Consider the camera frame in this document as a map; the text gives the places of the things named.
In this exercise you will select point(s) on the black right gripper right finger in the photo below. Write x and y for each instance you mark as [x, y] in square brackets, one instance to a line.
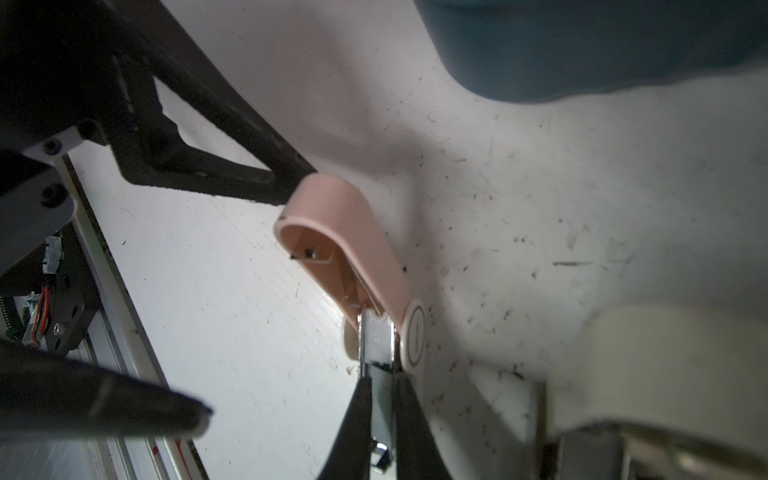
[417, 455]

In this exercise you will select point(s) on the teal plastic tray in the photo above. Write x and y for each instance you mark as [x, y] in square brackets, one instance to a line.
[536, 51]

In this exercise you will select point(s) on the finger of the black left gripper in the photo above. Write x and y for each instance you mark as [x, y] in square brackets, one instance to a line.
[47, 396]

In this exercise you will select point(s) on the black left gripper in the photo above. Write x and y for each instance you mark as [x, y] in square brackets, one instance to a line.
[126, 74]

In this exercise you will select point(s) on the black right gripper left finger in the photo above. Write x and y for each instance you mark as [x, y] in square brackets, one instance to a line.
[350, 455]

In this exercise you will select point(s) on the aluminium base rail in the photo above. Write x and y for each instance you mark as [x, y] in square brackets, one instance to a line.
[62, 294]

